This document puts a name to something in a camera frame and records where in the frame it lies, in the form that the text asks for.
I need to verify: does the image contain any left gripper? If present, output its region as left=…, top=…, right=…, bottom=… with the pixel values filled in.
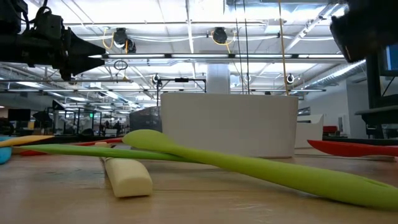
left=29, top=27, right=107, bottom=82

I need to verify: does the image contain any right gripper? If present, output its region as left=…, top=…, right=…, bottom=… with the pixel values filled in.
left=329, top=0, right=398, bottom=63

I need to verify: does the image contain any green silicone spatula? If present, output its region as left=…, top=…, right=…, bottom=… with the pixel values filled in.
left=17, top=143, right=200, bottom=164

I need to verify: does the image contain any yellow silicone spatula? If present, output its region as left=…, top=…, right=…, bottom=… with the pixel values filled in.
left=0, top=134, right=56, bottom=148

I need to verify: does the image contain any blue silicone spatula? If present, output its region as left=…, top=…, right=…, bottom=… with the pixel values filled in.
left=0, top=136, right=13, bottom=166

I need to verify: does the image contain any computer monitor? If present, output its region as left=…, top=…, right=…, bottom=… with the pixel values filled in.
left=377, top=42, right=398, bottom=78

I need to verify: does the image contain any robot workstation with arms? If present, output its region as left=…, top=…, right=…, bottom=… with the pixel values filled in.
left=46, top=99, right=131, bottom=138

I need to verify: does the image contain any black computer desk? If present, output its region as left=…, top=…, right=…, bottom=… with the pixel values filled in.
left=354, top=55, right=398, bottom=139

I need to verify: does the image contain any white plastic bin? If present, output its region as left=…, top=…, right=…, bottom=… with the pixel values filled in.
left=160, top=92, right=299, bottom=159
left=294, top=113, right=325, bottom=149

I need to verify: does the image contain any long ceiling light bar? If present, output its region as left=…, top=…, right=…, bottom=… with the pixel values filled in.
left=88, top=52, right=346, bottom=60

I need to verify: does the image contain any white round column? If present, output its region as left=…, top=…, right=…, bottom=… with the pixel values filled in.
left=206, top=63, right=231, bottom=94

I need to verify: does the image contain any hanging black cable loop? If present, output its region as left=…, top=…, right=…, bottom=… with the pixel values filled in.
left=113, top=59, right=129, bottom=71

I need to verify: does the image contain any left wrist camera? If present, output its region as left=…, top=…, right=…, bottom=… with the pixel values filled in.
left=32, top=6, right=65, bottom=40

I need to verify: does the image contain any black overhead gantry frame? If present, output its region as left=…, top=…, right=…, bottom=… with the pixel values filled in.
left=156, top=77, right=208, bottom=108

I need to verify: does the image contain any black aluminium table frame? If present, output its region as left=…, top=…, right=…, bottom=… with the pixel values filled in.
left=0, top=134, right=398, bottom=147

